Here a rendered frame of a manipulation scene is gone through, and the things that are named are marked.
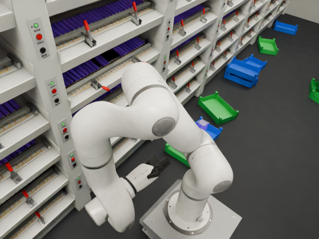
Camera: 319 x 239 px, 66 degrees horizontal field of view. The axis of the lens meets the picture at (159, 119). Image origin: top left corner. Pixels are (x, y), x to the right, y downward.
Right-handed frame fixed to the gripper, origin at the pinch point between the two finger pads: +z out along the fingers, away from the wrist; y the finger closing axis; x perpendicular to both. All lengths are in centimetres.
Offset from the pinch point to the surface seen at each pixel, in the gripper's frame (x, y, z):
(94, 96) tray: 32.9, -22.4, -2.4
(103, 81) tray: 36.3, -23.8, 5.0
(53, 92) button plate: 41.1, -8.7, -18.5
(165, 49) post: 36, -32, 49
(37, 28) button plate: 58, 6, -15
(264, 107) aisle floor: -53, -65, 142
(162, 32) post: 44, -24, 46
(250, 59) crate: -20, -108, 204
